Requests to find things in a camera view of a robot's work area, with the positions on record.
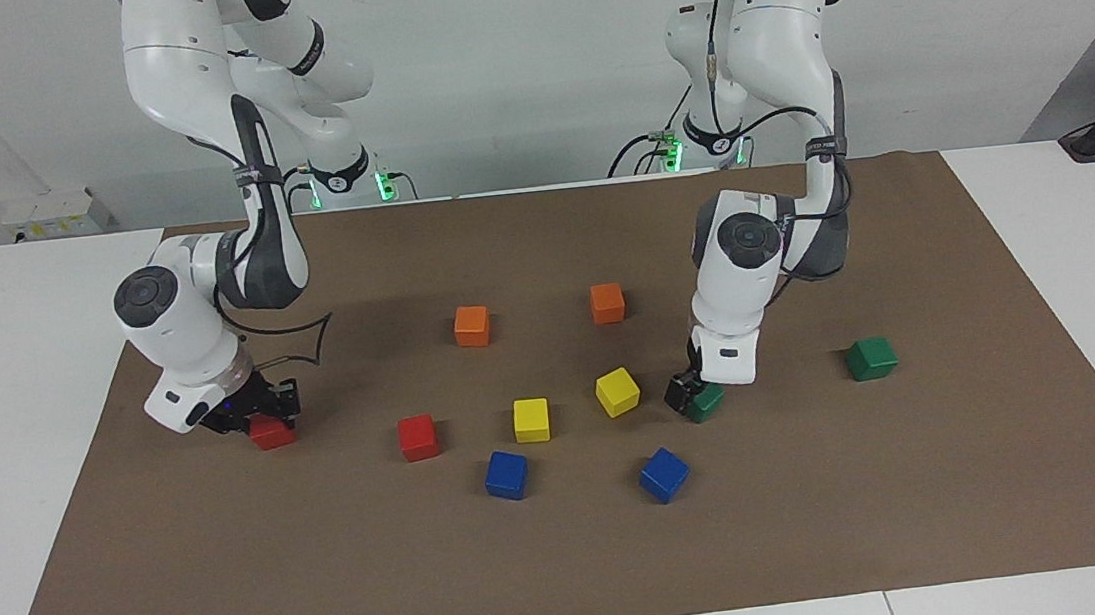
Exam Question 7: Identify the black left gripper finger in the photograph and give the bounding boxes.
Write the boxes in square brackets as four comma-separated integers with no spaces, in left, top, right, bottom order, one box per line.
[663,372,700,419]

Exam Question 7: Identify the red wooden cube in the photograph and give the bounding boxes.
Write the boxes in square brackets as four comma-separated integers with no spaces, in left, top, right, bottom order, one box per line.
[396,413,441,463]
[248,413,299,453]

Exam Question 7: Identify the green wooden cube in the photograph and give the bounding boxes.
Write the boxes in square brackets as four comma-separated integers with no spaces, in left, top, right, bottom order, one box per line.
[684,383,728,426]
[843,334,901,383]

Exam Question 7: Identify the yellow wooden cube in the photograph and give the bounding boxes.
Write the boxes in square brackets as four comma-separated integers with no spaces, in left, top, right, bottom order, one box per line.
[593,365,643,420]
[511,397,553,445]

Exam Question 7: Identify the blue wooden cube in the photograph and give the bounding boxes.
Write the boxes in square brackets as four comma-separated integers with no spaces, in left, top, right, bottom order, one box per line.
[481,448,533,504]
[636,445,694,507]

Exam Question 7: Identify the orange wooden cube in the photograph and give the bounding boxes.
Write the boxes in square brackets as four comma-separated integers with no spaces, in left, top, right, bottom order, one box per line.
[452,303,494,350]
[589,281,628,326]

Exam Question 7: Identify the brown table mat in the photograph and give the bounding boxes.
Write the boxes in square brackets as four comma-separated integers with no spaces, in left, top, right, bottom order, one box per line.
[0,132,1095,615]

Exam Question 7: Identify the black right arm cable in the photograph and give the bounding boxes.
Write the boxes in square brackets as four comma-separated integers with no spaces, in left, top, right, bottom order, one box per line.
[198,119,339,380]

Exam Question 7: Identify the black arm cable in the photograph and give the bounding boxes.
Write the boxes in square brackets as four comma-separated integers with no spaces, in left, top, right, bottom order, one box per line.
[699,0,857,231]
[198,119,339,380]

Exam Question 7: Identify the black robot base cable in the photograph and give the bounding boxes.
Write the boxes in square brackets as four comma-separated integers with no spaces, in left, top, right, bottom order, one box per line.
[598,83,702,180]

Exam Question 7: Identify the white wall socket box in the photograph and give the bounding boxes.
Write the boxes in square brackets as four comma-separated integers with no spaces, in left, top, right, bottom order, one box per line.
[0,183,119,246]

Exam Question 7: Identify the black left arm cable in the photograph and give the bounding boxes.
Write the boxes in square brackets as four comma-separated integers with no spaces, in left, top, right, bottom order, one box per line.
[699,0,857,231]

